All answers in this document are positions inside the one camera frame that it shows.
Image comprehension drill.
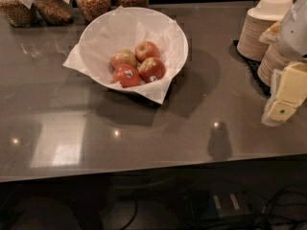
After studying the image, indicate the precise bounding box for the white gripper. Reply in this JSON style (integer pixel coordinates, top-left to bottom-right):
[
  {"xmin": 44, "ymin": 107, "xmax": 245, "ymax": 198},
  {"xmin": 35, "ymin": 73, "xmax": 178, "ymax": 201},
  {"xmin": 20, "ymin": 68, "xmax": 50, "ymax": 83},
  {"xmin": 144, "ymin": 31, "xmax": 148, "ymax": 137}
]
[{"xmin": 261, "ymin": 62, "xmax": 307, "ymax": 127}]

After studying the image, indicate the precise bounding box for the red apple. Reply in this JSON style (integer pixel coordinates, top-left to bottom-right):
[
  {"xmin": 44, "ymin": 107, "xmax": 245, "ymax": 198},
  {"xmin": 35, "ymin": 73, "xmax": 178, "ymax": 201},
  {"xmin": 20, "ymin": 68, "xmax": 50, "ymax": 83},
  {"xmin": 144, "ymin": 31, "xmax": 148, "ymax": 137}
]
[
  {"xmin": 138, "ymin": 57, "xmax": 166, "ymax": 83},
  {"xmin": 134, "ymin": 41, "xmax": 160, "ymax": 62},
  {"xmin": 112, "ymin": 64, "xmax": 141, "ymax": 88}
]

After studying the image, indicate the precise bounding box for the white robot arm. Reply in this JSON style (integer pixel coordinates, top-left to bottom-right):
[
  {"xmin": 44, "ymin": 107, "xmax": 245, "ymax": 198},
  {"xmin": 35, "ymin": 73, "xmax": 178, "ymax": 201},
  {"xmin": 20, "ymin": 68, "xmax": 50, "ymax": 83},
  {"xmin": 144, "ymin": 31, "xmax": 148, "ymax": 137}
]
[{"xmin": 259, "ymin": 0, "xmax": 307, "ymax": 127}]

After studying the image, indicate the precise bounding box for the paper bowl stack front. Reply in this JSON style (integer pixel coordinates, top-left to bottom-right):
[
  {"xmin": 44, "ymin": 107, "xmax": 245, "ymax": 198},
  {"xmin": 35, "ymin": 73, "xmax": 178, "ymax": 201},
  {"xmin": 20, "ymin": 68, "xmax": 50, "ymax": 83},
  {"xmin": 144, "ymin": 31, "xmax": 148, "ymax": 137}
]
[{"xmin": 257, "ymin": 22, "xmax": 290, "ymax": 86}]

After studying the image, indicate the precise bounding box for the paper bowl stack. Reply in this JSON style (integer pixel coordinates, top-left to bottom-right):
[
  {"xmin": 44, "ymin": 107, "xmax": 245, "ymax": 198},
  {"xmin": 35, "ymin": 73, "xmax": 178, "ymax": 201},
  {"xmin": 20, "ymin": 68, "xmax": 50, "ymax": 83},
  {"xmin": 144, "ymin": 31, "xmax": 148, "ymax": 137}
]
[
  {"xmin": 237, "ymin": 0, "xmax": 293, "ymax": 61},
  {"xmin": 257, "ymin": 22, "xmax": 290, "ymax": 86}
]

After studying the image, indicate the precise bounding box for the paper bowl stack back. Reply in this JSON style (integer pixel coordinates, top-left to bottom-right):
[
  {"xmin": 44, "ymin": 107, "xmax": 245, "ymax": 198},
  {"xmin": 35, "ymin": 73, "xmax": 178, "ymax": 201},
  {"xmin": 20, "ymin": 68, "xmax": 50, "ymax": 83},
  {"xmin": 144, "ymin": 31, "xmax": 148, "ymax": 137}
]
[{"xmin": 237, "ymin": 0, "xmax": 293, "ymax": 61}]

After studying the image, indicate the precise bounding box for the yellowish apple back left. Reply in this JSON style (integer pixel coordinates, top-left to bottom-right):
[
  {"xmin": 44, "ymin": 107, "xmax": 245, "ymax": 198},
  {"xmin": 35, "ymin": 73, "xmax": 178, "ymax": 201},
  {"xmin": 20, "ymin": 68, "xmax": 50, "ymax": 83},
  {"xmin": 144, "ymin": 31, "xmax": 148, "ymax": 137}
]
[{"xmin": 110, "ymin": 49, "xmax": 137, "ymax": 68}]

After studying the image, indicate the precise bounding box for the black tray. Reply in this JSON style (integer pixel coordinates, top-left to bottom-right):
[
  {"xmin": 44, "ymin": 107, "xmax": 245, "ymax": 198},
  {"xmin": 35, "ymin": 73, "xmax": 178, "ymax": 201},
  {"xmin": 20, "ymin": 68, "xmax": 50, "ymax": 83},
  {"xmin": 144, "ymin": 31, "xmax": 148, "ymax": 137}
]
[{"xmin": 237, "ymin": 51, "xmax": 271, "ymax": 98}]

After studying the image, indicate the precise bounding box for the black power adapter box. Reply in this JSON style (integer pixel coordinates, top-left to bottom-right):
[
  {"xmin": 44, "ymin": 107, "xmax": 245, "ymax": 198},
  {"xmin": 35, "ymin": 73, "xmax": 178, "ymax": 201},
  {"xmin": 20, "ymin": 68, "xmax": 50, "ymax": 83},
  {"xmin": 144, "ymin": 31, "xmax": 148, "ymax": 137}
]
[{"xmin": 189, "ymin": 190, "xmax": 254, "ymax": 222}]

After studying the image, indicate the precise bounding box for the white paper liner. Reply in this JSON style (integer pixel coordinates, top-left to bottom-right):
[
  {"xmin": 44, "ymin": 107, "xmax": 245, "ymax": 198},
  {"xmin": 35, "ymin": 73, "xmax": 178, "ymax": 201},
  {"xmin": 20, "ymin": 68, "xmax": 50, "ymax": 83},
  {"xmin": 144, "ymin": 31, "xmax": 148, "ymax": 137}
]
[{"xmin": 62, "ymin": 5, "xmax": 188, "ymax": 105}]

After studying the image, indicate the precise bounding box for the glass jar far left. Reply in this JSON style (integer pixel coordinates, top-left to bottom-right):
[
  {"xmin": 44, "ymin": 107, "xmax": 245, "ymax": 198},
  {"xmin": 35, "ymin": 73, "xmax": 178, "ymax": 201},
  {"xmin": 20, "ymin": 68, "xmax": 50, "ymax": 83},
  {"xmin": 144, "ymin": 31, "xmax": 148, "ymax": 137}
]
[{"xmin": 0, "ymin": 0, "xmax": 37, "ymax": 27}]

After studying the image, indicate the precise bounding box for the black cable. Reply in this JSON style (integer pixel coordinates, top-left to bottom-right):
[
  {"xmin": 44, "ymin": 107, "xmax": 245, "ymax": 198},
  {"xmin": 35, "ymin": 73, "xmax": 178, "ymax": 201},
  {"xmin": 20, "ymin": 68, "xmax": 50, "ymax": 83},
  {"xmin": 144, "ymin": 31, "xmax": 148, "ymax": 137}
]
[{"xmin": 191, "ymin": 184, "xmax": 307, "ymax": 230}]

